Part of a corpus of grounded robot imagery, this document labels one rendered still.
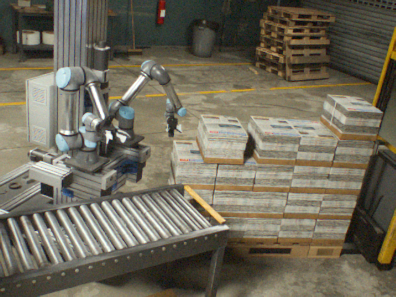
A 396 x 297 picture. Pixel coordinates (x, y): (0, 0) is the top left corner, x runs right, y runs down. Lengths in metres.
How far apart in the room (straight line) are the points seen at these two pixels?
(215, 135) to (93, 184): 0.88
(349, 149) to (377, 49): 7.23
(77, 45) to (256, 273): 2.11
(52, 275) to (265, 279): 1.86
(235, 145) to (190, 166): 0.35
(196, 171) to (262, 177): 0.50
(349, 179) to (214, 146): 1.13
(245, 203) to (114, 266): 1.44
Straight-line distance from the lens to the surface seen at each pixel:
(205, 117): 3.37
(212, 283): 2.77
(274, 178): 3.42
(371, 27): 10.80
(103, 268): 2.29
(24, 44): 8.79
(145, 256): 2.36
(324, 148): 3.45
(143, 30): 10.14
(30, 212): 2.61
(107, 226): 2.49
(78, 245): 2.35
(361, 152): 3.60
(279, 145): 3.31
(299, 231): 3.75
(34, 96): 3.34
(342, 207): 3.78
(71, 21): 3.08
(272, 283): 3.58
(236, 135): 3.15
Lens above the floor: 2.20
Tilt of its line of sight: 23 degrees down
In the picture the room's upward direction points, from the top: 8 degrees clockwise
